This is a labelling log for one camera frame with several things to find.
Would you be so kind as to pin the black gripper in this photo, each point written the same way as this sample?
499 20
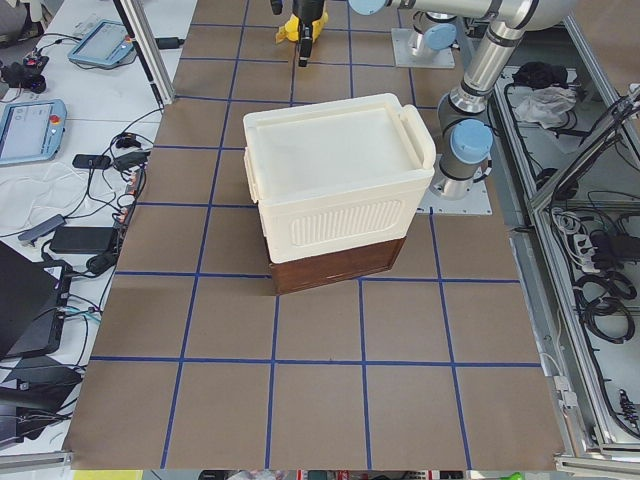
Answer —
304 42

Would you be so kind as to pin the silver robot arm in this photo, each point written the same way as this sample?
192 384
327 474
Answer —
432 32
468 140

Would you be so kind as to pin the cream plastic storage box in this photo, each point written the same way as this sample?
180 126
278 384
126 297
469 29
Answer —
337 175

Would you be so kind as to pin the blue teach pendant far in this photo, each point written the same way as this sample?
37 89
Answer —
106 46

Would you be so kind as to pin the blue teach pendant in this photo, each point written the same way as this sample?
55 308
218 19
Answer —
106 46
32 131

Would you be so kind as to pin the white crumpled cloth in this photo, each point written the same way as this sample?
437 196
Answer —
548 107

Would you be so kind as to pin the blue teach pendant near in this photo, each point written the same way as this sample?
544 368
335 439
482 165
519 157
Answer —
32 131

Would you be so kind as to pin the black power adapter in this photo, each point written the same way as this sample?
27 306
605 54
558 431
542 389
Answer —
82 240

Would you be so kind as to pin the black laptop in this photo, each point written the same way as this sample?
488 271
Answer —
32 297

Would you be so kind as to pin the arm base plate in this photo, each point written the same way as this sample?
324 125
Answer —
404 58
449 197

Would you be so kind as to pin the aluminium frame post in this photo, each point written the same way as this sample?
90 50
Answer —
133 17

